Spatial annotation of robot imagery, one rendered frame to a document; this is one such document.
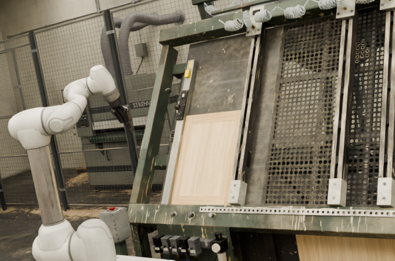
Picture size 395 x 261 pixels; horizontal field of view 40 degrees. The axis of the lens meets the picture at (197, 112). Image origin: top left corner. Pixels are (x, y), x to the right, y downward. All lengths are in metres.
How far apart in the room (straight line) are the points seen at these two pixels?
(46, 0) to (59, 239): 8.98
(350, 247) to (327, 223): 0.31
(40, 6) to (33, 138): 8.98
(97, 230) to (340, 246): 1.23
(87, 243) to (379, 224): 1.31
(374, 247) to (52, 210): 1.56
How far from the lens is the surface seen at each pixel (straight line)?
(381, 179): 2.61
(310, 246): 3.03
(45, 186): 2.67
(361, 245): 2.92
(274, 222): 2.80
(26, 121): 2.61
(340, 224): 2.65
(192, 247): 2.99
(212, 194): 3.09
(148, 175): 3.47
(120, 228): 3.21
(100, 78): 3.03
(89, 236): 2.62
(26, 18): 11.88
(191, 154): 3.26
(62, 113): 2.54
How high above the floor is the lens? 1.68
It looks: 5 degrees down
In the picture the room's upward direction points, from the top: 10 degrees counter-clockwise
